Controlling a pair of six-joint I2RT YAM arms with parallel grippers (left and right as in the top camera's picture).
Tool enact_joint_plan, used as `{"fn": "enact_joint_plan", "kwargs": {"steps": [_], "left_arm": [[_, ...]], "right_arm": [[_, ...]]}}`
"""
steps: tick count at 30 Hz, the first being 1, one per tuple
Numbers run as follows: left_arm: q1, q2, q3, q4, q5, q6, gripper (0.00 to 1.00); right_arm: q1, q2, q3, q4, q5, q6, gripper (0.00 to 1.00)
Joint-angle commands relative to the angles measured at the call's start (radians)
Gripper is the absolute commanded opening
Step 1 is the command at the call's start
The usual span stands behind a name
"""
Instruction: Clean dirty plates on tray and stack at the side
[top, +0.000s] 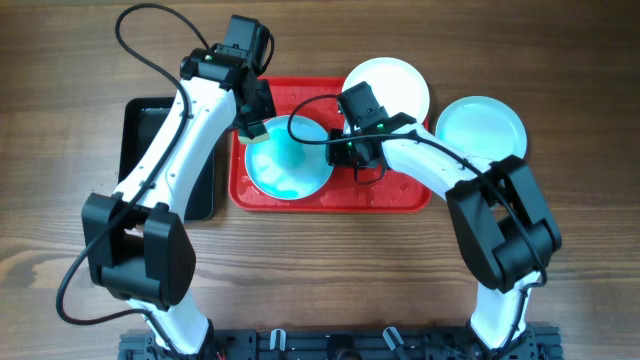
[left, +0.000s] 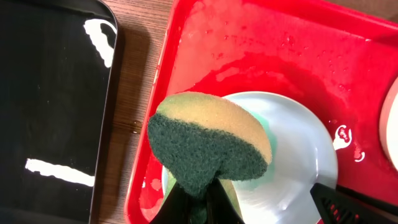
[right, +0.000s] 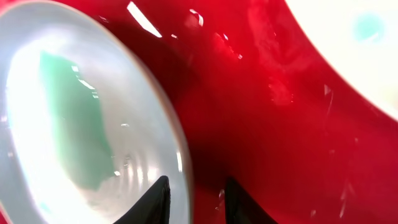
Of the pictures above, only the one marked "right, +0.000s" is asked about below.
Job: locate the red plastic tray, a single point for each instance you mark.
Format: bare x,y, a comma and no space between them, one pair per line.
258,103

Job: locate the white plate with green stain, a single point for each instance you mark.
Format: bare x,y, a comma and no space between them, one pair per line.
358,38

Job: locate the light blue plate front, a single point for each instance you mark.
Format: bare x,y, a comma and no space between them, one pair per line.
86,129

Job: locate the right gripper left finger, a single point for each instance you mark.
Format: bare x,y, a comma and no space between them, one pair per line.
153,207

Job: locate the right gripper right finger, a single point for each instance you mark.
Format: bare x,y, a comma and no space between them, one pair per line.
241,208

